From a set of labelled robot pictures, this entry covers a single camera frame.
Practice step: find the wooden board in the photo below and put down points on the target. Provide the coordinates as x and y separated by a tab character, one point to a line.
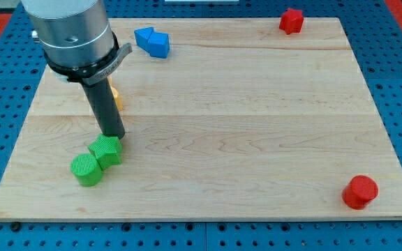
240	123

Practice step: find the green star block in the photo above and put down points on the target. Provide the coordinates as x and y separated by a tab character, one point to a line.
106	150

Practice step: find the blue cube block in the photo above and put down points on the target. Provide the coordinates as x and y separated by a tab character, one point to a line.
159	45

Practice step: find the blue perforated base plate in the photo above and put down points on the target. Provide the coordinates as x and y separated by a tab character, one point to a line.
374	30

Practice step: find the green cylinder block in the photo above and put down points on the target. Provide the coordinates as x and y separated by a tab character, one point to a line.
86	170

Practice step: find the yellow block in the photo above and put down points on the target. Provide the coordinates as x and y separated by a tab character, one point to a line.
115	94

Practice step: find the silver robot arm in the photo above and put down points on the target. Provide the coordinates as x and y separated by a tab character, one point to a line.
80	45

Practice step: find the red star block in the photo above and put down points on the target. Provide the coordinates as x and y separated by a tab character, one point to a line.
291	21

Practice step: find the blue angular block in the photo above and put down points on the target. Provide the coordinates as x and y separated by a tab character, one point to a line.
142	36

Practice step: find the red cylinder block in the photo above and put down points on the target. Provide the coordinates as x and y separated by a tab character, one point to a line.
360	192

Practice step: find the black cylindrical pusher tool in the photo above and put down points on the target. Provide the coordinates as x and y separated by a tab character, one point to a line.
104	107

